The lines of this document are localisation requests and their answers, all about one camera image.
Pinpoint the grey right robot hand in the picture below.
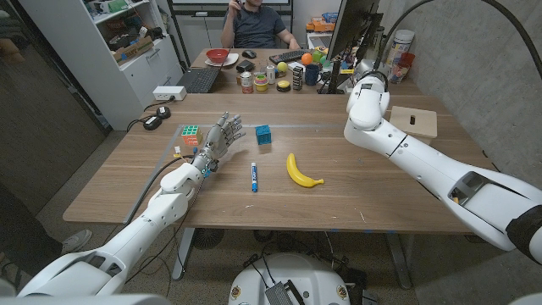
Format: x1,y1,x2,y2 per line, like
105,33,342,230
354,58,390,81

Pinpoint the clear jar of coloured pieces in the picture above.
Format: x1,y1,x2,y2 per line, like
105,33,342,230
390,62,410,85

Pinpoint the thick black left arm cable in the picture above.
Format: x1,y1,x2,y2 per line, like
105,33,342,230
124,154,196,224

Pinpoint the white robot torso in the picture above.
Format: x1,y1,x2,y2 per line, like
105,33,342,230
228,252,351,305

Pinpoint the orange box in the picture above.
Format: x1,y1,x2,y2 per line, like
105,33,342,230
305,16,336,34

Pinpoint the black white block tower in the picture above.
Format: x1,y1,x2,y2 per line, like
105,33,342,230
291,65,305,92

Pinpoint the white table leg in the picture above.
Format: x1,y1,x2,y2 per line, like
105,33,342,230
171,227,196,281

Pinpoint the standing person in dark trousers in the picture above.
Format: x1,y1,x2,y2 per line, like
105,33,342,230
0,186,92,289

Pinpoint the cardboard box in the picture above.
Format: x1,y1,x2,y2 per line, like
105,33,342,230
112,35,155,65

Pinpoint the grey metal bottle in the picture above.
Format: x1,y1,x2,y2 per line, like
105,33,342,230
364,25,385,64

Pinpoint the black keyboard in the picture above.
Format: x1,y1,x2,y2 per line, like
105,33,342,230
268,49,312,65

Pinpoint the wooden box with slot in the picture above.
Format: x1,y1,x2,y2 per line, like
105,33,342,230
388,105,439,147

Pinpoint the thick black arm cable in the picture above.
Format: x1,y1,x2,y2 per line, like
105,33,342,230
372,0,542,80
124,154,196,224

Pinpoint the red labelled tin can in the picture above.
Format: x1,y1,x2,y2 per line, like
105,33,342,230
240,70,254,95

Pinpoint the white shelf cabinet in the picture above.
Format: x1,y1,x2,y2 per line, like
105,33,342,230
19,0,184,131

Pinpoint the seated person in dark shirt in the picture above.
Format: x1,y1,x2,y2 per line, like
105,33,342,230
218,0,302,51

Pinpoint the white labelled canister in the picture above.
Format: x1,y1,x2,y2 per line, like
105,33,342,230
384,29,416,69

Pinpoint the black computer monitor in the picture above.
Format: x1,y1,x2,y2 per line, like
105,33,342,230
318,0,384,95

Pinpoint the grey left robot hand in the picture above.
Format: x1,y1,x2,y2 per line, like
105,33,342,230
193,111,246,169

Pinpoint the white power strip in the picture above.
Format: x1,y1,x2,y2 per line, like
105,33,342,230
152,86,188,102

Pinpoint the dark blue mug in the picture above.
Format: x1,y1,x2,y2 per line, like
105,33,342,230
304,64,323,86

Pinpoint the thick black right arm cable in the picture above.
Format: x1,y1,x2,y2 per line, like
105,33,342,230
372,0,542,80

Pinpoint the yellow banana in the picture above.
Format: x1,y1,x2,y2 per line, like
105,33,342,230
285,152,325,189

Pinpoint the red bowl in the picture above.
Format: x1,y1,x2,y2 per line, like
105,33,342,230
206,48,230,64

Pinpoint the black laptop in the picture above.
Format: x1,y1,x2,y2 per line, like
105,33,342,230
176,66,221,94

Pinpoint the white plate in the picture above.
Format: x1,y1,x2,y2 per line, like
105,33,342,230
204,53,240,69

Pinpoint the teal studded block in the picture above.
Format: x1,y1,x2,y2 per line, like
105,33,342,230
254,124,273,147

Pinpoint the colourful puzzle cube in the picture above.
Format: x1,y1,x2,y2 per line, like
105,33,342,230
180,124,203,147

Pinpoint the grey table leg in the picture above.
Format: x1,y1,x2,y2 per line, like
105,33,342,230
384,231,412,291

